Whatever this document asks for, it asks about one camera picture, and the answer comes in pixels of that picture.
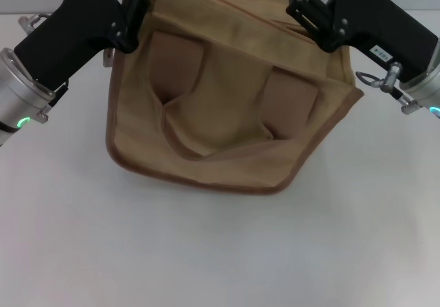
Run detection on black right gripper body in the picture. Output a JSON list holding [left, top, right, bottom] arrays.
[[322, 0, 440, 84]]

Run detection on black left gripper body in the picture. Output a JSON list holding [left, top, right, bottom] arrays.
[[13, 0, 135, 91]]

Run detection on khaki canvas food bag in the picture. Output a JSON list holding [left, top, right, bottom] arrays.
[[104, 0, 364, 196]]

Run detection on left gripper cable with plug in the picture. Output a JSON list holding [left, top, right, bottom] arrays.
[[19, 13, 48, 34]]

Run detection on gripper cable with plug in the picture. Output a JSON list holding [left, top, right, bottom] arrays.
[[19, 13, 48, 34], [355, 62, 403, 94]]

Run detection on right gripper cable with plug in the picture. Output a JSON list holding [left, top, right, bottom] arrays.
[[355, 62, 403, 94]]

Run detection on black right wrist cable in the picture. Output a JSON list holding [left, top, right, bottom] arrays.
[[391, 87, 420, 115]]

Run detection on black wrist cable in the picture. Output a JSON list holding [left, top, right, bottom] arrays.
[[36, 80, 69, 125], [391, 87, 420, 115]]

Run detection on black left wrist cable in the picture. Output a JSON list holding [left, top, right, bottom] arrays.
[[36, 80, 69, 125]]

